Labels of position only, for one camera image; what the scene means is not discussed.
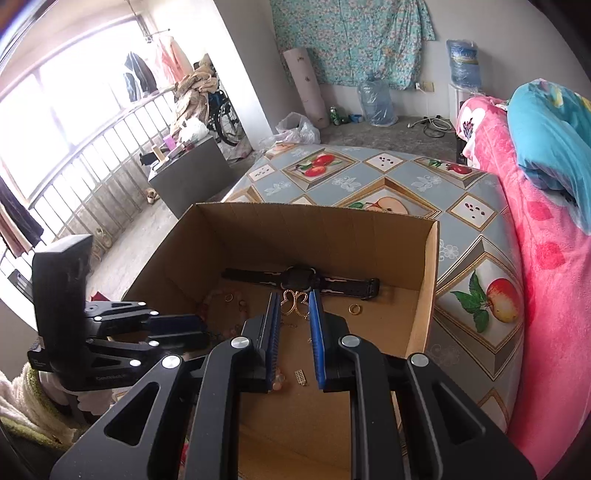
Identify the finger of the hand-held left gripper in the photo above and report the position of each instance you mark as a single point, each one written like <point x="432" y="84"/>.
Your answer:
<point x="138" y="351"/>
<point x="180" y="324"/>

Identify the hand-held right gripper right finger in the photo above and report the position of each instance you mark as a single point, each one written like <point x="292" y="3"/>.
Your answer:
<point x="318" y="341"/>

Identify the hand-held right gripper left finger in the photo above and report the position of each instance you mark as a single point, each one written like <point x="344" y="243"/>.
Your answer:
<point x="273" y="341"/>

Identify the small gold clasp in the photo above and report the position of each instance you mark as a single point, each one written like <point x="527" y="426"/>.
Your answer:
<point x="300" y="376"/>

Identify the gold butterfly pendant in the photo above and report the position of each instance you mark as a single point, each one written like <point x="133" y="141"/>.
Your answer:
<point x="295" y="297"/>

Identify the digital wrist watch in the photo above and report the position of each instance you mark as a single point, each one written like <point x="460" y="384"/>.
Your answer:
<point x="300" y="277"/>

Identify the brown cardboard box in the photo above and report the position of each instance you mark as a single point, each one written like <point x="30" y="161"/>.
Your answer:
<point x="323" y="240"/>

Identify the red object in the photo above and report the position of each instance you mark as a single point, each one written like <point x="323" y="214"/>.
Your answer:
<point x="99" y="296"/>

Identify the dark hanging cloth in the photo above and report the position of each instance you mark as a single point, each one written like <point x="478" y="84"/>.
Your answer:
<point x="18" y="217"/>

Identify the metal balcony railing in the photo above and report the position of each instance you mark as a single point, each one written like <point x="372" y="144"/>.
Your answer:
<point x="92" y="175"/>

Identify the beige slippers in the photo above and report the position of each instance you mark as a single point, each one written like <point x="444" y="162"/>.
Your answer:
<point x="151" y="196"/>

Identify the grey cabinet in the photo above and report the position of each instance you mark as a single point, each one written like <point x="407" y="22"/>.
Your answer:
<point x="189" y="180"/>

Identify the pink box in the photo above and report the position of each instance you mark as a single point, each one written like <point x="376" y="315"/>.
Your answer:
<point x="171" y="143"/>

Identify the wheelchair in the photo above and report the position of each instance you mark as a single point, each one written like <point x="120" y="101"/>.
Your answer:
<point x="226" y="120"/>

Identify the white plastic bag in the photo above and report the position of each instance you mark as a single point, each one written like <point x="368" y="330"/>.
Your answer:
<point x="298" y="129"/>

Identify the green can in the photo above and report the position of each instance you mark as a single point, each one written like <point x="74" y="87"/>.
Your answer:
<point x="334" y="116"/>

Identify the pile of beige clothes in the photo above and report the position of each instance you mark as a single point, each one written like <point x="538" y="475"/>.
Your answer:
<point x="191" y="97"/>

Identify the dark hanging jacket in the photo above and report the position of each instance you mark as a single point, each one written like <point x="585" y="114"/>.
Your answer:
<point x="138" y="74"/>

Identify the pink floral blanket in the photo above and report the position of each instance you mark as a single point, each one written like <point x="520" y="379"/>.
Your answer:
<point x="554" y="300"/>

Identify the empty clear water bottle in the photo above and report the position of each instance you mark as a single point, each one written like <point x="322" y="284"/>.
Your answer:
<point x="376" y="99"/>

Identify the rolled pink mat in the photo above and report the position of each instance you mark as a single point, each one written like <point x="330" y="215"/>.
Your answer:
<point x="304" y="87"/>

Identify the pink hanging garment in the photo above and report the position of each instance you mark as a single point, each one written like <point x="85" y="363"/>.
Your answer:
<point x="173" y="60"/>

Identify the white water dispenser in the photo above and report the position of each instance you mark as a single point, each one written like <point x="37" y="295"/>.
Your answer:
<point x="461" y="104"/>

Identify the turquoise printed quilt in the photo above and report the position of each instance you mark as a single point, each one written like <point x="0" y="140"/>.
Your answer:
<point x="549" y="138"/>

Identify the blue labelled water bottle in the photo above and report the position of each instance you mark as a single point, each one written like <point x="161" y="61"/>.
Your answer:
<point x="464" y="64"/>

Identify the wall socket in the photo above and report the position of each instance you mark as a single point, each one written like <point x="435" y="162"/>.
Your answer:
<point x="425" y="86"/>

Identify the metal clothes rail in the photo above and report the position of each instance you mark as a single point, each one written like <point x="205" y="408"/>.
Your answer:
<point x="141" y="21"/>

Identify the teal floral wall cloth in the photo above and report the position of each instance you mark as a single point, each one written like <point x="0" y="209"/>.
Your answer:
<point x="351" y="37"/>

